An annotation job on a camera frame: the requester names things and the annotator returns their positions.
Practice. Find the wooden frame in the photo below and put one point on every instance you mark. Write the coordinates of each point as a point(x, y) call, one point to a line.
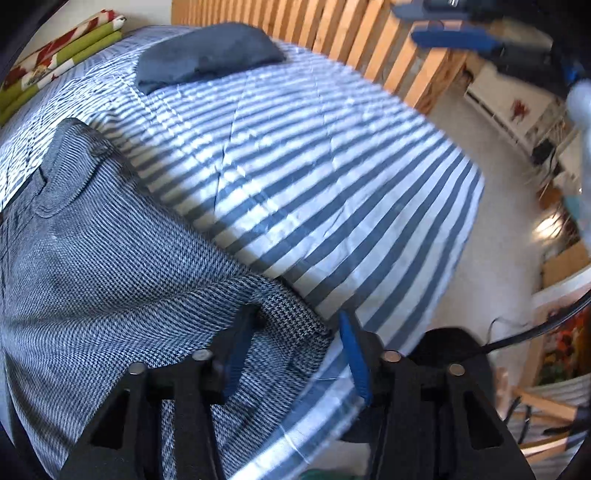
point(545, 406)

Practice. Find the wooden box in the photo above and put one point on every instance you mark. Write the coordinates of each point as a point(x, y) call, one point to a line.
point(565, 265)

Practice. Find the grey houndstooth pants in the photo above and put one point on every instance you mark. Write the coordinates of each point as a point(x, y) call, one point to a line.
point(115, 277)

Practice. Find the colourful picture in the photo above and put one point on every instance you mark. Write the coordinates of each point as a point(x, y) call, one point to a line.
point(565, 350)

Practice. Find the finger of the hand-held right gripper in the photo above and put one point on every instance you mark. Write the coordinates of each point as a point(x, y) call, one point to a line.
point(457, 39)
point(415, 9)

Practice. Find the navy folded cloth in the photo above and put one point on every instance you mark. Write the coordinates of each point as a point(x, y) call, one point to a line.
point(207, 55)

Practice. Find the wooden slatted bed rail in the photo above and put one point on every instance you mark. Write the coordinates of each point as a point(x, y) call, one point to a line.
point(360, 32)

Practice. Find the blue white striped bed quilt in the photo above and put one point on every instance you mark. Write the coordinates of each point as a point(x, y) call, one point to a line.
point(323, 161)

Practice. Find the red cream patterned folded blanket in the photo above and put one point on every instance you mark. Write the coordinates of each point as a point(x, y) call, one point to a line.
point(87, 25)

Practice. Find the green folded blanket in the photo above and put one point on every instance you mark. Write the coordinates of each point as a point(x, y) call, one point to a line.
point(14, 104)

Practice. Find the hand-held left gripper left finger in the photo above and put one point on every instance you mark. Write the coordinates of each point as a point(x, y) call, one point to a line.
point(238, 350)

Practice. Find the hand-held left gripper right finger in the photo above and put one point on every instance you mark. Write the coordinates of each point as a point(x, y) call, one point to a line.
point(355, 360)

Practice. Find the white low cabinet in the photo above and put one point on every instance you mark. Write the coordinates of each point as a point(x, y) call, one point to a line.
point(508, 115)

